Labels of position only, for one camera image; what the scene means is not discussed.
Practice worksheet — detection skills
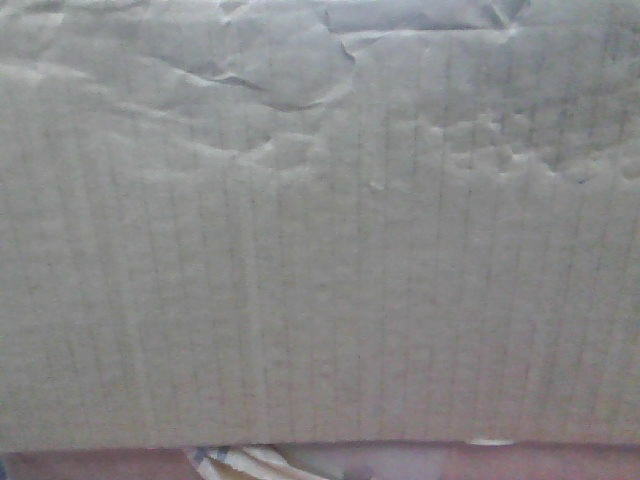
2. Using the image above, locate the brown cardboard box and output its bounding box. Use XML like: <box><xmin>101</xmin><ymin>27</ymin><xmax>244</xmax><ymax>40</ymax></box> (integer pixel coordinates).
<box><xmin>1</xmin><ymin>1</ymin><xmax>639</xmax><ymax>452</ymax></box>

